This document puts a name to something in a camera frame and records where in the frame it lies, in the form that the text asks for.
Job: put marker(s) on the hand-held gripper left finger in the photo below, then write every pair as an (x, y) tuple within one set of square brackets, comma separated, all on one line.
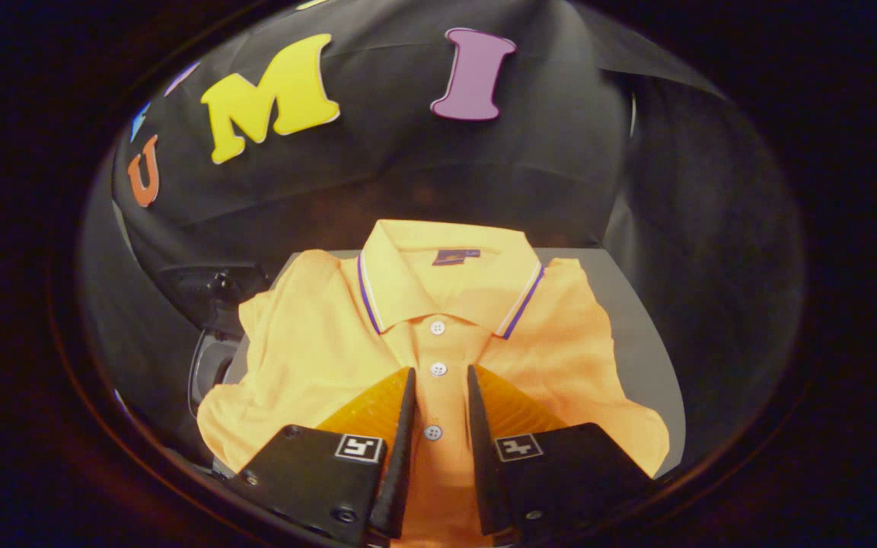
[(400, 457)]

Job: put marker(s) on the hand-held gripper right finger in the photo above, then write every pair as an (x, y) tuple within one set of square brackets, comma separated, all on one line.
[(480, 457)]

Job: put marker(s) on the orange polo shirt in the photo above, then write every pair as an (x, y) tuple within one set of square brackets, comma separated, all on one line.
[(317, 335)]

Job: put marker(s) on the dark glass washing machine lid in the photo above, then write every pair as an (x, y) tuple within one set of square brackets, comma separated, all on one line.
[(210, 293)]

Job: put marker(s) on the grey cabinet with dark top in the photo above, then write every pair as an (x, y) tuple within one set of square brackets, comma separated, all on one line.
[(625, 304)]

